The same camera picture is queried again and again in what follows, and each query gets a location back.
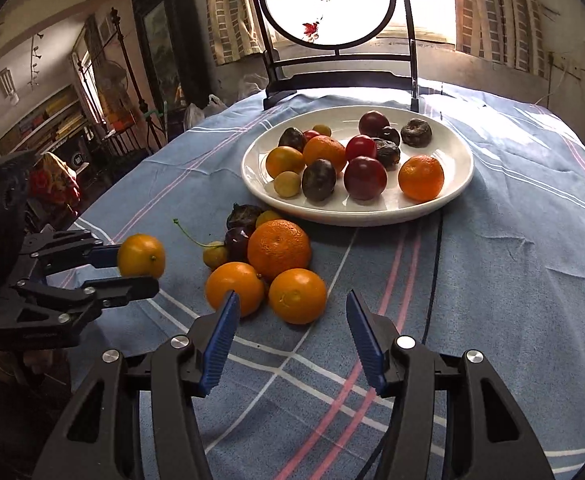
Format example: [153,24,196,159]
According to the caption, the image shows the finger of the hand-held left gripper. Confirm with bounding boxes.
[17,229,123,281]
[0,275,160,351]

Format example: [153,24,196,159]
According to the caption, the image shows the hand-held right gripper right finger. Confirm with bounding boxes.
[345,289,556,480]

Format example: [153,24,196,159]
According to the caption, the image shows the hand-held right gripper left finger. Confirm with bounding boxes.
[32,290,240,480]

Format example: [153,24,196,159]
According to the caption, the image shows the small orange fruit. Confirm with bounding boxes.
[117,233,166,279]

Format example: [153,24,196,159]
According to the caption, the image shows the white oval plate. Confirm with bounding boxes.
[241,105,475,227]

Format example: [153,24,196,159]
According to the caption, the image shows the red plum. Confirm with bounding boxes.
[343,156,388,201]
[359,111,390,138]

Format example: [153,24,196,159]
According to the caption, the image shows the dark purple passion fruit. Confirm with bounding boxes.
[278,127,308,153]
[301,158,337,203]

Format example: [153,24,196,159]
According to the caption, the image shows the orange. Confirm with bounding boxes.
[398,155,445,202]
[268,268,328,325]
[205,261,266,318]
[303,135,348,173]
[247,219,312,282]

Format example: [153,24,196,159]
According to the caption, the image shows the large yellow plum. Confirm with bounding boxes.
[265,146,306,179]

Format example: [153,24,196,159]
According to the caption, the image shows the person's left hand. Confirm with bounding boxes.
[0,344,68,386]

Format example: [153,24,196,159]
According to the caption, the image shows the colourful cloth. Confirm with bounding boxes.
[30,152,80,206]

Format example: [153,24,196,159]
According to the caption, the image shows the yellow cherry with stem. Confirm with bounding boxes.
[173,218,229,269]

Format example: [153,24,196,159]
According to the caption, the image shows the blue striped tablecloth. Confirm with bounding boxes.
[67,80,585,480]

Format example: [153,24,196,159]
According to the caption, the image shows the white plastic bag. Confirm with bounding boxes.
[182,94,228,133]

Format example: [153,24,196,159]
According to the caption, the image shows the metal coat stand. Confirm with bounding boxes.
[110,7,158,151]

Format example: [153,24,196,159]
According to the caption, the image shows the dark framed painting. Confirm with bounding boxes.
[131,0,210,111]

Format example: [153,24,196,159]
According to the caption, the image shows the clear plastic bag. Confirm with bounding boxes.
[237,72,264,104]

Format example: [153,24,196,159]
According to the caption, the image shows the grey checked curtain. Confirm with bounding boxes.
[453,0,548,78]
[207,0,266,66]

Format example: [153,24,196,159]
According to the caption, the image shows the bird painting table screen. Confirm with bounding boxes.
[240,0,421,113]

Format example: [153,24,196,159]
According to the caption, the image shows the bright window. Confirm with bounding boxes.
[397,0,458,46]

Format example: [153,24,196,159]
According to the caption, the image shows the black cable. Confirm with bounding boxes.
[360,209,444,480]

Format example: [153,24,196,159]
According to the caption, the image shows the wall bookshelf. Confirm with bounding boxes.
[0,85,98,157]

